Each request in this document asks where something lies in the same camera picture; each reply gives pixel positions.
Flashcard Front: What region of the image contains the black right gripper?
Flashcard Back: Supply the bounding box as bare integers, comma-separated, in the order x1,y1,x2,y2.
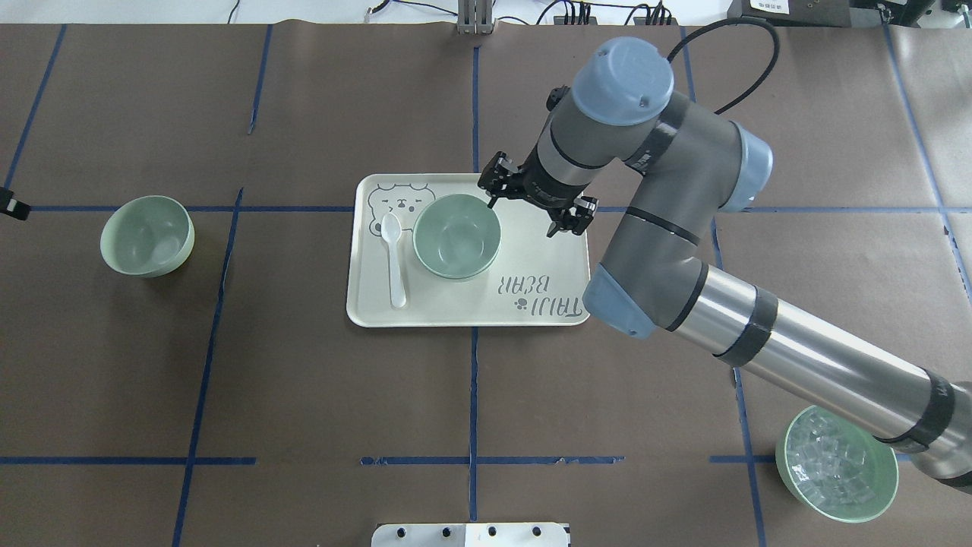
477,151,598,238

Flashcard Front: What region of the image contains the white plastic spoon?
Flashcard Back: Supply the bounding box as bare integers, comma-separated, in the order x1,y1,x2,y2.
380,212,409,309

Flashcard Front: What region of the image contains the aluminium frame post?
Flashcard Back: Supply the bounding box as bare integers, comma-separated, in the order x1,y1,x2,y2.
457,0,495,35

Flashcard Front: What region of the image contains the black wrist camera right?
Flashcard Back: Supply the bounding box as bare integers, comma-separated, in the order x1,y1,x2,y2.
545,86,570,113

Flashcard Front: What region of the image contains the green bowl with ice cubes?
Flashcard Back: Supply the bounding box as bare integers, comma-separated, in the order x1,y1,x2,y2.
775,406,900,523

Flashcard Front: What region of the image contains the black camera cable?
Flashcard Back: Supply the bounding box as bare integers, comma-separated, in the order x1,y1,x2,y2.
667,17,781,116

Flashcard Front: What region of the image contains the clear ice cubes pile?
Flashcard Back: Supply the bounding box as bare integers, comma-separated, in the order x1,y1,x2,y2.
785,409,877,510

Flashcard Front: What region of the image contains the green bowl on tray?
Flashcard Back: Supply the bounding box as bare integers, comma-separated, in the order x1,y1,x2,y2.
423,263,491,281

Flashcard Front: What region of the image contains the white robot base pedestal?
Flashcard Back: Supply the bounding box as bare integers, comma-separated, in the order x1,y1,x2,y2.
371,522,572,546

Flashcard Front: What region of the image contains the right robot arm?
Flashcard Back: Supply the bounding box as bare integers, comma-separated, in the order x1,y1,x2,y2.
477,36,971,492

